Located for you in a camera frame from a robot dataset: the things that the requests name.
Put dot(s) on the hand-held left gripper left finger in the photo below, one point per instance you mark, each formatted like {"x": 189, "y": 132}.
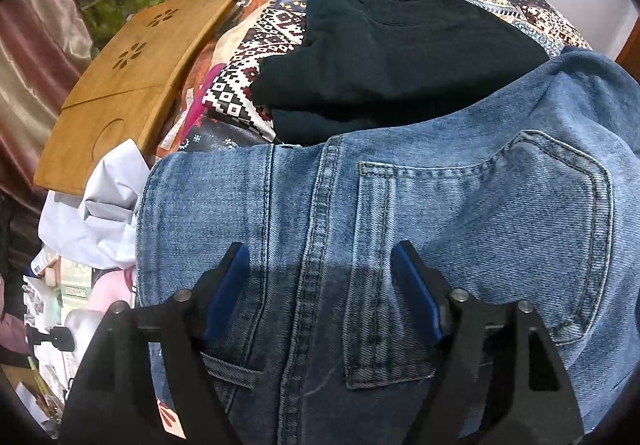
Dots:
{"x": 231, "y": 285}

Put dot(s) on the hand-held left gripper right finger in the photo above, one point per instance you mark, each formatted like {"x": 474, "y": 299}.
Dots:
{"x": 415, "y": 285}

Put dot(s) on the blue denim jeans pants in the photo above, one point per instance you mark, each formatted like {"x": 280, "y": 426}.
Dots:
{"x": 450, "y": 205}

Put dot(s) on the black folded pants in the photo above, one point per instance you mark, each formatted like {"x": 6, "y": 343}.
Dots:
{"x": 400, "y": 55}

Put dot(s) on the pink soft item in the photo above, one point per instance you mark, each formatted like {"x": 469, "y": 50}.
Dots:
{"x": 112, "y": 290}

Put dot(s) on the white crumpled cloth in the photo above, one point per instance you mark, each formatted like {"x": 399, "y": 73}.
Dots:
{"x": 100, "y": 215}

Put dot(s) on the small black device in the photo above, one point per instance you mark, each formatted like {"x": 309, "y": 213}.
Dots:
{"x": 52, "y": 337}

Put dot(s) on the patterned patchwork blanket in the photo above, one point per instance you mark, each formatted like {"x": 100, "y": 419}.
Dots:
{"x": 240, "y": 75}

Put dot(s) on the wooden lap tray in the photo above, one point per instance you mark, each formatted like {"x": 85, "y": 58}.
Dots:
{"x": 125, "y": 90}

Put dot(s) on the pink satin curtain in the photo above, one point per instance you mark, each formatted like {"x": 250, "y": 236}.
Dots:
{"x": 30, "y": 75}

